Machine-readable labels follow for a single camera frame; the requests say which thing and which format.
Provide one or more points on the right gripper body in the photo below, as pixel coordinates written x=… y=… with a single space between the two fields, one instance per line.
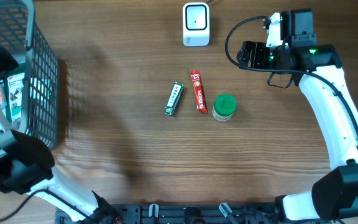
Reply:
x=263 y=58

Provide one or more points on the green lid jar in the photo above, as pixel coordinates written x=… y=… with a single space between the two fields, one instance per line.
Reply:
x=224 y=107

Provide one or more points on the red coffee stick sachet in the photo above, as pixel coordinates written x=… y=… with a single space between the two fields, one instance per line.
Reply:
x=198 y=91

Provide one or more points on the green white gum pack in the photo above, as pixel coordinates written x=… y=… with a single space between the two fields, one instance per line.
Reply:
x=173 y=99

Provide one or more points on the green 3M sponge pack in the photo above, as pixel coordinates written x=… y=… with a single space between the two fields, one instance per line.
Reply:
x=14 y=86

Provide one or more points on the red white snack packet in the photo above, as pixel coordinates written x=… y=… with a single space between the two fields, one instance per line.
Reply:
x=3 y=101

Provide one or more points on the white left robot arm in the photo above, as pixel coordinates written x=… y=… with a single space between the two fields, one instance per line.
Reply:
x=27 y=167

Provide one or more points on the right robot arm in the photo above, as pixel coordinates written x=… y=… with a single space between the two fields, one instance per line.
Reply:
x=317 y=71

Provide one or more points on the white barcode scanner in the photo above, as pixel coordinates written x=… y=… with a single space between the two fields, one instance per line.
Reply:
x=196 y=24

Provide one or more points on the grey plastic mesh basket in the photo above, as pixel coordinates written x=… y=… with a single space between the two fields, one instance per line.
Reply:
x=23 y=48

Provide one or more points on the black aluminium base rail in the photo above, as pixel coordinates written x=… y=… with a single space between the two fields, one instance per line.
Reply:
x=249 y=213

